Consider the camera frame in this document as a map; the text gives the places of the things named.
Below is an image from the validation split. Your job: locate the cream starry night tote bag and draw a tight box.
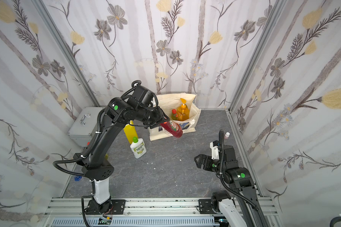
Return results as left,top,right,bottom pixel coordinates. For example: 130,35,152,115
157,93,201,133

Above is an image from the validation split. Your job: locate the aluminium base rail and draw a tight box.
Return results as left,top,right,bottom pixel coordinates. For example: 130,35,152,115
45,197,285,227

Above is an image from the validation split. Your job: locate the large yellow pump soap bottle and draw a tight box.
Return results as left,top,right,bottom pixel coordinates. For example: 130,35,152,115
123,121,138,144

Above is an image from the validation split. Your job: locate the white bottle green cap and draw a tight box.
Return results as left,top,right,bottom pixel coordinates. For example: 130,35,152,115
130,137,147,159

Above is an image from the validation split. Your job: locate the orange pump soap bottle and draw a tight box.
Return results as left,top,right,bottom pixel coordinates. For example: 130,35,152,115
177,98,190,121

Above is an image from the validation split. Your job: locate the silver metal case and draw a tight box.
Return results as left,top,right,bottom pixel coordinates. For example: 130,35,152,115
68,107,103,147

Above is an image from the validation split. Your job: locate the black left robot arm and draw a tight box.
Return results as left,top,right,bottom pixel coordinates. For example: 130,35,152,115
53,95,170,214

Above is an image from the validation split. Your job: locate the small blue object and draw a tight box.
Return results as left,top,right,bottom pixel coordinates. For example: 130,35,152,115
74,176,82,182

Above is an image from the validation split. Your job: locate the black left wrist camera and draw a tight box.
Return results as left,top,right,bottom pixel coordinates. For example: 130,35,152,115
127,82,158,108

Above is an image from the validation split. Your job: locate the red dish soap bottle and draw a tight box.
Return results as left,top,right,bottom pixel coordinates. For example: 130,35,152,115
160,120,183,138

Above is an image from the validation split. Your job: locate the small pink white-capped jar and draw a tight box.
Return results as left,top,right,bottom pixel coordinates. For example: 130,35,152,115
224,132,230,140

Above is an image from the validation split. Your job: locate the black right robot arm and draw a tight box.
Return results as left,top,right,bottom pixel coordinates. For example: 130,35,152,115
194,141,269,227

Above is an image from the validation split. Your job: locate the yellow-green dish soap red cap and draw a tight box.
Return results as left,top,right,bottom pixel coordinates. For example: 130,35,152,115
171,109,178,121

